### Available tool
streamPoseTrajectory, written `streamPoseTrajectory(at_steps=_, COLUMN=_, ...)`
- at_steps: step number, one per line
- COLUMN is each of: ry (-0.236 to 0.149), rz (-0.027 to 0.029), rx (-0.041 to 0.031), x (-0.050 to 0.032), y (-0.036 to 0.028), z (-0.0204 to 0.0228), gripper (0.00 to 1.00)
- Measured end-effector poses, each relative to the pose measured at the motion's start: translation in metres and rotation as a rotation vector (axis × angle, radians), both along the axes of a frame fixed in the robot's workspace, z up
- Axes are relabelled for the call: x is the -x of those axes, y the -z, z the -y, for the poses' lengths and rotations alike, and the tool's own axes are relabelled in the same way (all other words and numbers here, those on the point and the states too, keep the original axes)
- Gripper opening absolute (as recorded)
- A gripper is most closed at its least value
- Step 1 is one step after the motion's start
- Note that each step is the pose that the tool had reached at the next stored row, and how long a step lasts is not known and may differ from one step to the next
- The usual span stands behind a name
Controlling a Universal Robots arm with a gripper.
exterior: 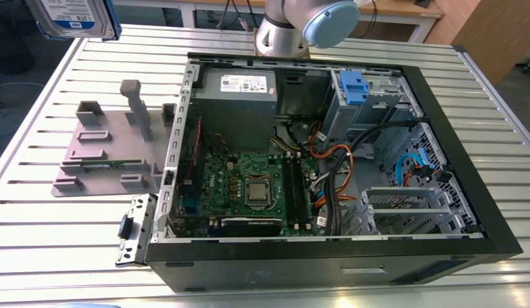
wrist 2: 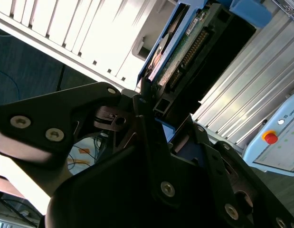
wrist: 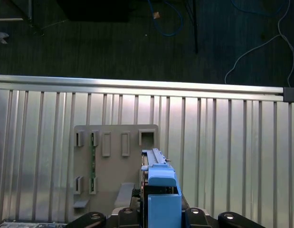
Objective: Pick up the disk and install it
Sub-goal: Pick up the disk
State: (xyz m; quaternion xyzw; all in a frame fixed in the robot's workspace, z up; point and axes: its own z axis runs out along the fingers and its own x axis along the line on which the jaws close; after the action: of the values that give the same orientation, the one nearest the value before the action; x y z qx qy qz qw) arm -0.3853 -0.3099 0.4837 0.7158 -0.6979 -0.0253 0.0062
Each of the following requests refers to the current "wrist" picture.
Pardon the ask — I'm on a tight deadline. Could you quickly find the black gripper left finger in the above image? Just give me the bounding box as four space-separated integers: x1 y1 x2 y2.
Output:
66 206 142 228

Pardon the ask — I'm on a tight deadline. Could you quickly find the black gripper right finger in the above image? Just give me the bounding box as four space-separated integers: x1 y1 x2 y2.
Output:
181 206 266 228

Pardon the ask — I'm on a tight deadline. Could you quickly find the hard disk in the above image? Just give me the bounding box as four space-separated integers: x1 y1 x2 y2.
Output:
138 147 183 228

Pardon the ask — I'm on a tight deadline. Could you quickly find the grey parts rack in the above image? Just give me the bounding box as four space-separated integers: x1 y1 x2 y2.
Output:
73 123 160 216

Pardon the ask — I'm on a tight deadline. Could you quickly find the green RAM stick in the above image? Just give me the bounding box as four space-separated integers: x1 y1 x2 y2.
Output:
89 133 95 193

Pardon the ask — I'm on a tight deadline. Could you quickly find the black tripod stand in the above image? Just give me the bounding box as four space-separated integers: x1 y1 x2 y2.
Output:
187 0 199 54

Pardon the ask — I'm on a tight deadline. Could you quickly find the black floor box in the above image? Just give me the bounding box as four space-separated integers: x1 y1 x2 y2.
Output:
56 0 138 23

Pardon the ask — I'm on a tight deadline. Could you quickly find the blue floor cable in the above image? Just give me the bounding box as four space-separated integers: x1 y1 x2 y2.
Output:
146 0 184 38

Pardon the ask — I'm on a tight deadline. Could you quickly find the white floor cable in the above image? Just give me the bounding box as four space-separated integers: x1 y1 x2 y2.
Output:
224 0 294 87

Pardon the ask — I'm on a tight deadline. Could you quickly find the metal frame leg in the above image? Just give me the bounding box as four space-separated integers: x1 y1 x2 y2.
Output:
0 0 45 36

